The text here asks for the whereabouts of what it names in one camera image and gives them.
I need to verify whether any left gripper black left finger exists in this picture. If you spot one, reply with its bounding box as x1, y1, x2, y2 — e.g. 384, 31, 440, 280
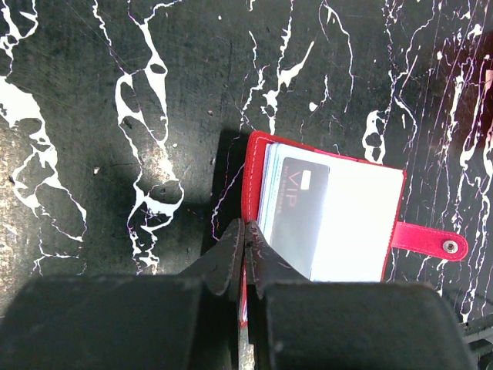
1, 219, 245, 369

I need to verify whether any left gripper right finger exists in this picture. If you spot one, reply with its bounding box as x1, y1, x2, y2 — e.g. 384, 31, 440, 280
245, 222, 476, 369

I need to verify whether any red card holder wallet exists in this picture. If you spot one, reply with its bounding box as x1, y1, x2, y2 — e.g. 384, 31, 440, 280
238, 130, 470, 328

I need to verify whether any black VIP credit card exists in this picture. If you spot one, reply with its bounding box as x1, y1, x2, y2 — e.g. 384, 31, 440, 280
270, 157, 330, 278

